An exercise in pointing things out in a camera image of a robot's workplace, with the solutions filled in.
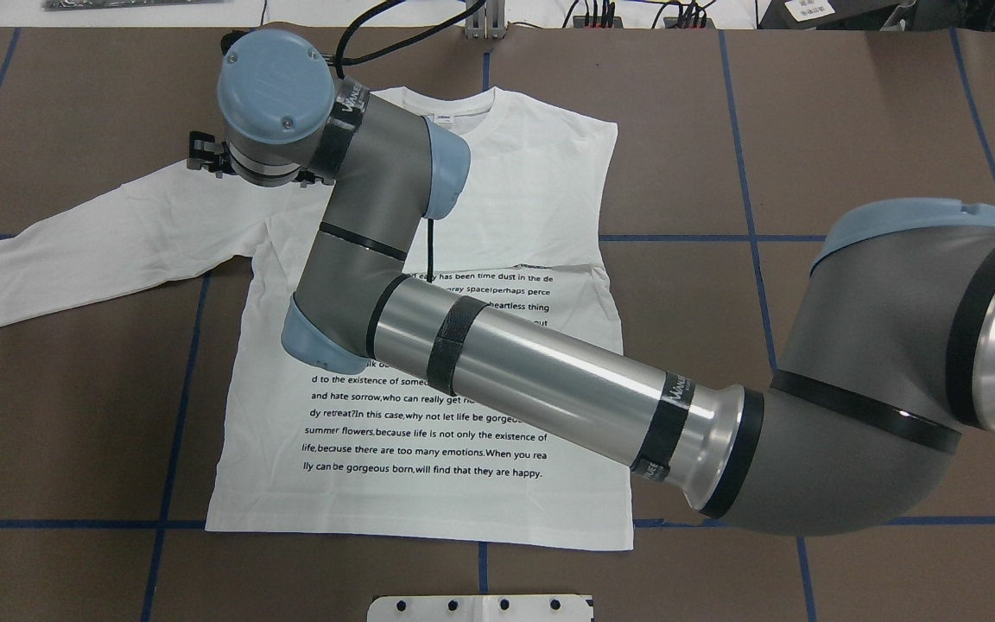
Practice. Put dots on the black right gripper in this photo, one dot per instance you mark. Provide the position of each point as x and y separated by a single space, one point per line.
203 156

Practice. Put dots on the white long-sleeve printed shirt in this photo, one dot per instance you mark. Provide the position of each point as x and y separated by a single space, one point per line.
380 453

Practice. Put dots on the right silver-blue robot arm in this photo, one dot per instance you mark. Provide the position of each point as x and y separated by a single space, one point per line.
893 348

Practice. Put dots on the aluminium frame post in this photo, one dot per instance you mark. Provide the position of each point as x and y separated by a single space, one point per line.
486 20

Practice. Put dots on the white camera stand column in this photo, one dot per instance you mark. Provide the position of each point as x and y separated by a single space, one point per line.
484 607

